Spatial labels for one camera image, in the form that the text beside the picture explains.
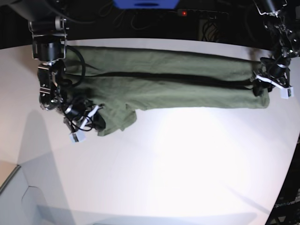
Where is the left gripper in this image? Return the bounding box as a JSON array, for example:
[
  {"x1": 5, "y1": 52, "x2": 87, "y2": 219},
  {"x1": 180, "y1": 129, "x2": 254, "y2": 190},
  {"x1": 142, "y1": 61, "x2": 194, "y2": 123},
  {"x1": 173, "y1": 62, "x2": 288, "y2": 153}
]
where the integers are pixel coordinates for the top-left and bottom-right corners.
[{"x1": 254, "y1": 70, "x2": 291, "y2": 89}]

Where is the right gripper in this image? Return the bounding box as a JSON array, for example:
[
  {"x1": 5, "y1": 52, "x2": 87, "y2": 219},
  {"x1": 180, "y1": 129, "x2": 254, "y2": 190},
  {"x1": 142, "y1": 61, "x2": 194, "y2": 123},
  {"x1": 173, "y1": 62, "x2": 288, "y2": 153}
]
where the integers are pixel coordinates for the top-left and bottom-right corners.
[{"x1": 63, "y1": 104, "x2": 105, "y2": 143}]

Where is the green t-shirt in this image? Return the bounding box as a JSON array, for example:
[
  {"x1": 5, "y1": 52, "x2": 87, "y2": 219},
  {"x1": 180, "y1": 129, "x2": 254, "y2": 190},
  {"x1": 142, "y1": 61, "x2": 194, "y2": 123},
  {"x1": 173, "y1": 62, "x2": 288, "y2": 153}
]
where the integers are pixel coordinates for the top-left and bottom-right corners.
[{"x1": 67, "y1": 46, "x2": 270, "y2": 136}]

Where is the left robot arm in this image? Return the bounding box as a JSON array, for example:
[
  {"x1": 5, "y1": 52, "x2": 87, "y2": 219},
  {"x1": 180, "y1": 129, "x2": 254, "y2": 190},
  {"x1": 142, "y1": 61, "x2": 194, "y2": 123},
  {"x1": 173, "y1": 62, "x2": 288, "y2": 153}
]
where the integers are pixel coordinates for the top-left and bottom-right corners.
[{"x1": 253, "y1": 0, "x2": 300, "y2": 99}]

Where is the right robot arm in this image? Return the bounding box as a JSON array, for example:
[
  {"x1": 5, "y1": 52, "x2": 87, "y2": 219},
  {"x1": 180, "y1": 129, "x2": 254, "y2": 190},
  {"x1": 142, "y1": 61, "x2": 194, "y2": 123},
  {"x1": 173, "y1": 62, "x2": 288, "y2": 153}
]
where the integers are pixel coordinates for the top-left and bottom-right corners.
[{"x1": 2, "y1": 0, "x2": 106, "y2": 143}]

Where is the black power strip red light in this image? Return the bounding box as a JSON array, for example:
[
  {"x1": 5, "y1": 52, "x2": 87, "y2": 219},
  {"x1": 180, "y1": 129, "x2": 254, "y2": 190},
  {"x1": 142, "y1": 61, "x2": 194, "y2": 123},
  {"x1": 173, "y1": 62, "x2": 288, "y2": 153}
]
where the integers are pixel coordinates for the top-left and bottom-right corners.
[{"x1": 177, "y1": 9, "x2": 229, "y2": 20}]

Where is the white side panel board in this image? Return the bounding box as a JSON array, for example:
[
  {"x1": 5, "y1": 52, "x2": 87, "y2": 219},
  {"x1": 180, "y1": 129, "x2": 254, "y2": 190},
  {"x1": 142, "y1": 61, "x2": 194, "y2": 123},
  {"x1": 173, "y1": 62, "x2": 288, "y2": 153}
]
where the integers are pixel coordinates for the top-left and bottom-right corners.
[{"x1": 0, "y1": 165, "x2": 44, "y2": 225}]

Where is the blue box at top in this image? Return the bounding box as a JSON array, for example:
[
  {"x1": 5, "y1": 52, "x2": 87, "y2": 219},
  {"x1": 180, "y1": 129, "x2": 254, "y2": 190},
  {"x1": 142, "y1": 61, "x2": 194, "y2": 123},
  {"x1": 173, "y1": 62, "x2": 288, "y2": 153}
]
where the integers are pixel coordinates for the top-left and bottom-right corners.
[{"x1": 113, "y1": 0, "x2": 179, "y2": 9}]

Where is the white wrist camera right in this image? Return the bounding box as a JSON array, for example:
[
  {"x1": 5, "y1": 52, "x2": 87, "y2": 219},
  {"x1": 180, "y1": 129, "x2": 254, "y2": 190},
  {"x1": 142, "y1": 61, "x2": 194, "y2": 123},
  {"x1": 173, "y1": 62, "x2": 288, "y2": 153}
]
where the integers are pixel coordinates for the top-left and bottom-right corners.
[{"x1": 69, "y1": 130, "x2": 86, "y2": 143}]

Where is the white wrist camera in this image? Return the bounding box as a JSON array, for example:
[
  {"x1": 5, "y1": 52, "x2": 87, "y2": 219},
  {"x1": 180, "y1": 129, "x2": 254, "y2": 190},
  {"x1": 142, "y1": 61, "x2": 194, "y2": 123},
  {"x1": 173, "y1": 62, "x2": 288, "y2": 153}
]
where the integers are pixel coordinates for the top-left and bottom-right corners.
[
  {"x1": 69, "y1": 130, "x2": 86, "y2": 143},
  {"x1": 280, "y1": 86, "x2": 294, "y2": 99}
]

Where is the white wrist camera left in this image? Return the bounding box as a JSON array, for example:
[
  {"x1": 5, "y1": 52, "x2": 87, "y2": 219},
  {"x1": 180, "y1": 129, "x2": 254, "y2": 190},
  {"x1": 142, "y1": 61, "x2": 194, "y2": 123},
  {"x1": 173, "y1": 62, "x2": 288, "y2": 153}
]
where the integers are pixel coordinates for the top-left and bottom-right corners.
[{"x1": 280, "y1": 86, "x2": 294, "y2": 99}]

